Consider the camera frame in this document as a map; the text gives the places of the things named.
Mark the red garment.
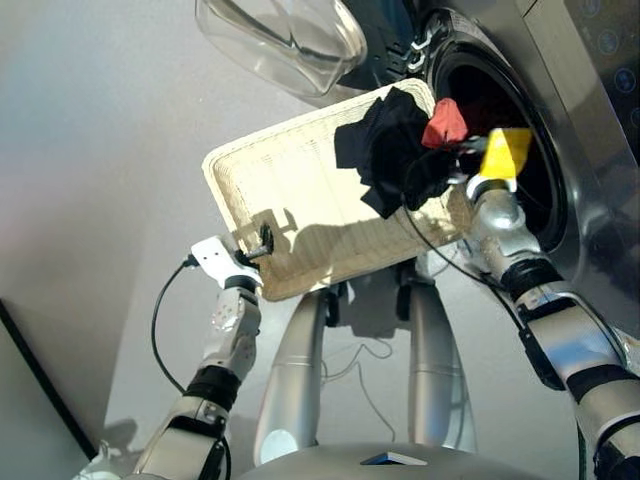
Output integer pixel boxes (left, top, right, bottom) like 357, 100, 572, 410
421, 97, 521, 150

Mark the black garment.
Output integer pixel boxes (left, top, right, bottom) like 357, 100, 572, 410
333, 87, 459, 220

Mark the pale woven laundry basket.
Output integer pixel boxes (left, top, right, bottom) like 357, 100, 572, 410
202, 77, 476, 303

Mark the black basket stand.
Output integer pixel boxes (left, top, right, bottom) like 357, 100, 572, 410
322, 264, 421, 329

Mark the grey washing machine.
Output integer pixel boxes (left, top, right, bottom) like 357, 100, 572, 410
339, 0, 640, 361

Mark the round washing machine door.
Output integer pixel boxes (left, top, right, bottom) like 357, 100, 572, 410
194, 0, 431, 109

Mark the silver robot leg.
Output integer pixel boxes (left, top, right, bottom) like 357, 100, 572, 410
407, 279, 476, 454
252, 287, 329, 466

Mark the grey robot torso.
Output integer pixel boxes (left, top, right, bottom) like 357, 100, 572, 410
234, 442, 546, 480

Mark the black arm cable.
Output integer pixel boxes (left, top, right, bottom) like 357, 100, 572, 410
399, 192, 536, 341
150, 254, 201, 396

